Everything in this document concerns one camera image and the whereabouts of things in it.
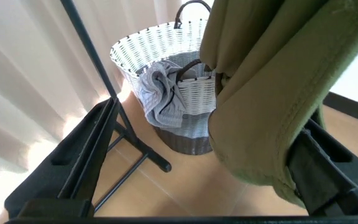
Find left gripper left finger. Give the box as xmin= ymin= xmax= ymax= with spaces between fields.
xmin=4 ymin=97 xmax=121 ymax=218

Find green sleeveless top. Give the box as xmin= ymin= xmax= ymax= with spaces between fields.
xmin=199 ymin=0 xmax=358 ymax=209

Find pale grey shorts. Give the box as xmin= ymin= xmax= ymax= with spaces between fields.
xmin=138 ymin=60 xmax=198 ymax=129

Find white laundry basket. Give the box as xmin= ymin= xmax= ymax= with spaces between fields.
xmin=109 ymin=0 xmax=217 ymax=156

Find black clothes rack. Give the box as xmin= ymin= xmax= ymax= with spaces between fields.
xmin=60 ymin=0 xmax=173 ymax=212

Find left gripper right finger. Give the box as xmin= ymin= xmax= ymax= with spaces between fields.
xmin=287 ymin=119 xmax=358 ymax=216

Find beige curtain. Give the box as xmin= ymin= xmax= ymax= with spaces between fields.
xmin=0 ymin=0 xmax=183 ymax=224

